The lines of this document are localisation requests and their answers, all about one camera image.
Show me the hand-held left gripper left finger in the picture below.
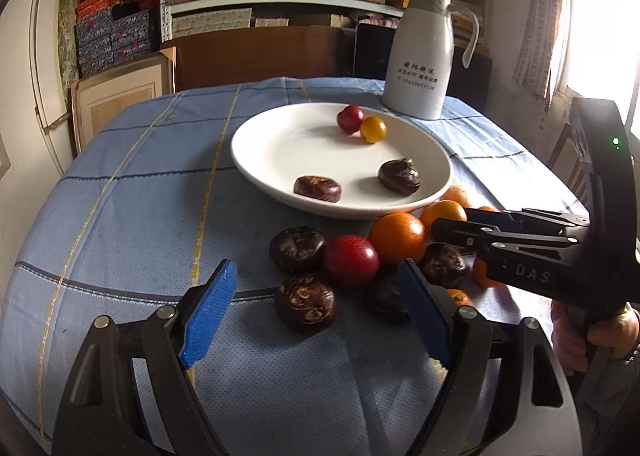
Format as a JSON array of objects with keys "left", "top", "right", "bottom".
[{"left": 51, "top": 258, "right": 238, "bottom": 456}]

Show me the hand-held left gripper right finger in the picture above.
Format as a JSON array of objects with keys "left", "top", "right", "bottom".
[{"left": 397, "top": 258, "right": 583, "bottom": 456}]

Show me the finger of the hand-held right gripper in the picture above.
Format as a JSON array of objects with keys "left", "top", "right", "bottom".
[
  {"left": 464, "top": 207, "right": 590, "bottom": 235},
  {"left": 431, "top": 217, "right": 583, "bottom": 259}
]

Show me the dark brown water chestnut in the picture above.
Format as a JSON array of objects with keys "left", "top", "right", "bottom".
[
  {"left": 419, "top": 242, "right": 471, "bottom": 288},
  {"left": 269, "top": 226, "right": 327, "bottom": 273},
  {"left": 363, "top": 272, "right": 412, "bottom": 321},
  {"left": 293, "top": 176, "right": 342, "bottom": 203},
  {"left": 378, "top": 158, "right": 422, "bottom": 195},
  {"left": 274, "top": 275, "right": 338, "bottom": 334}
]

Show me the red cherry tomato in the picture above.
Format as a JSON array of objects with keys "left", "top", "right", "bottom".
[
  {"left": 336, "top": 104, "right": 365, "bottom": 135},
  {"left": 322, "top": 235, "right": 380, "bottom": 289}
]

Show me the white ceramic plate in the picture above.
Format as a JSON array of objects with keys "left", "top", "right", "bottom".
[{"left": 231, "top": 102, "right": 453, "bottom": 221}]

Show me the person's right forearm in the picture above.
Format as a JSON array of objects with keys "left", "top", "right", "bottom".
[{"left": 572, "top": 348, "right": 640, "bottom": 456}]

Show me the person's right hand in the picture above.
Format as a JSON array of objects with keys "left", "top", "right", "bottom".
[{"left": 552, "top": 301, "right": 640, "bottom": 377}]

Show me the dark wooden chair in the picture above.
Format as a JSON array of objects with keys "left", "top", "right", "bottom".
[{"left": 547, "top": 123, "right": 593, "bottom": 207}]

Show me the yellow cherry tomato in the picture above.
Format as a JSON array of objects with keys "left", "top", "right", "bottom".
[{"left": 360, "top": 117, "right": 387, "bottom": 144}]

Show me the blue checked tablecloth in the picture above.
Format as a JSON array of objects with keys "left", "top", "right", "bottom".
[{"left": 0, "top": 76, "right": 591, "bottom": 456}]

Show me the white thermos jug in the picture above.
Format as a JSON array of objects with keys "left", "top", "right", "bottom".
[{"left": 381, "top": 0, "right": 480, "bottom": 121}]

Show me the bright window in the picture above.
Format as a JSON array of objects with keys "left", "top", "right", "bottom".
[{"left": 565, "top": 0, "right": 640, "bottom": 101}]

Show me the beige patterned curtain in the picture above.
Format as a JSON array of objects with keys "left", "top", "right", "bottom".
[{"left": 512, "top": 0, "right": 573, "bottom": 109}]

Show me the brown wooden chair back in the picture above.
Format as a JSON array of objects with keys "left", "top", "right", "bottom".
[{"left": 161, "top": 26, "right": 358, "bottom": 91}]

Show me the white wooden slat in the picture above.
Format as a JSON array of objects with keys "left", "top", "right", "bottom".
[{"left": 30, "top": 0, "right": 76, "bottom": 171}]

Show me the stack of blue patterned boxes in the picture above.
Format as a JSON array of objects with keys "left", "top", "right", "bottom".
[{"left": 75, "top": 0, "right": 161, "bottom": 79}]

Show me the mottled stone slab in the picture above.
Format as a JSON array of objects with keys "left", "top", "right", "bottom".
[{"left": 57, "top": 0, "right": 81, "bottom": 81}]

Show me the light wooden picture frame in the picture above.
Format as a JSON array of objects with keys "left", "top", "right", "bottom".
[{"left": 70, "top": 48, "right": 176, "bottom": 151}]

